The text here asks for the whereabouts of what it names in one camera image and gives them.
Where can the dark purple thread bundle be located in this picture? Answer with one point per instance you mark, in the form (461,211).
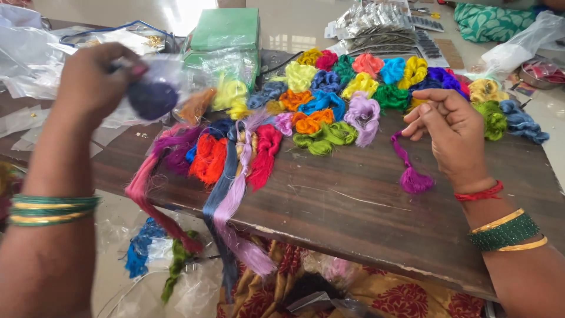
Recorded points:
(152,100)

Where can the scissors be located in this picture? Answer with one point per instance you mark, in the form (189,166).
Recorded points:
(424,10)

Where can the green beaded bangle band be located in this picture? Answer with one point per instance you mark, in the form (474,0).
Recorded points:
(505,232)

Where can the pile of silver packets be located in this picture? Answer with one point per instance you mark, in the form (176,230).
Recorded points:
(375,24)

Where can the small clear plastic pouch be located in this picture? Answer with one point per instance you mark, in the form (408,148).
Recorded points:
(176,73)

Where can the teal patterned cloth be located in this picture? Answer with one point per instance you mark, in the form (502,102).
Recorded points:
(494,21)

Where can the steel bowl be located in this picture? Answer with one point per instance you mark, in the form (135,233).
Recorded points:
(536,79)

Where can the blue loose thread skein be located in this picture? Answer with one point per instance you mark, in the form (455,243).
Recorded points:
(140,249)

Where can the heap of clear plastic bags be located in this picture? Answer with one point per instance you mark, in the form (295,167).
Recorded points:
(31,62)

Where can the stack of green gold bangles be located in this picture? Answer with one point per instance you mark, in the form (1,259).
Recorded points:
(53,210)

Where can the blue-trimmed plastic bag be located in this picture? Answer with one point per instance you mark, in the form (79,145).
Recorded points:
(115,28)

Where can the person's right hand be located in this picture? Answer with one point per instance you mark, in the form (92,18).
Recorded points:
(459,132)

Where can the cards of black hairpins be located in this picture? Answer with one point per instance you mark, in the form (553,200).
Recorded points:
(427,46)

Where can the heap of coloured thread bundles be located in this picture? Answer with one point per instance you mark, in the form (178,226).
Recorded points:
(326,101)

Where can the person's red yellow floral clothing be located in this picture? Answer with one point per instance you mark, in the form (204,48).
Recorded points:
(388,296)

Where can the white plastic bag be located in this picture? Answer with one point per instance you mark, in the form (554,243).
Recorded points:
(523,44)

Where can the magenta thread tassel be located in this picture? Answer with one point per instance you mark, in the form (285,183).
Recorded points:
(412,180)

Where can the row of long hanging skeins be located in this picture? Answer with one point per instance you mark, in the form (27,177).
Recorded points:
(229,176)

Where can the person's left hand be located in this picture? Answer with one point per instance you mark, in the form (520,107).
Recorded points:
(88,86)

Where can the green loose thread skein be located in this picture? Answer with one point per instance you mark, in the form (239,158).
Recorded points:
(176,263)

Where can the thin gold bangle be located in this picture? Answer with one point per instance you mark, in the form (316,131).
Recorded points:
(525,245)
(498,221)

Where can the brown card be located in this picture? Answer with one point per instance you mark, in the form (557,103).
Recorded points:
(450,54)

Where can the green box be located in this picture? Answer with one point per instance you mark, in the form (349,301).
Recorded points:
(225,28)

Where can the crumpled clear plastic sheet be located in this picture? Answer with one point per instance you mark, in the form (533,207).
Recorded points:
(198,291)

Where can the person's left fingers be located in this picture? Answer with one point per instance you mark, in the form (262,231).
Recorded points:
(128,66)

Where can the clear bag with yellow thread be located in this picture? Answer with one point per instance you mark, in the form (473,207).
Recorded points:
(229,95)

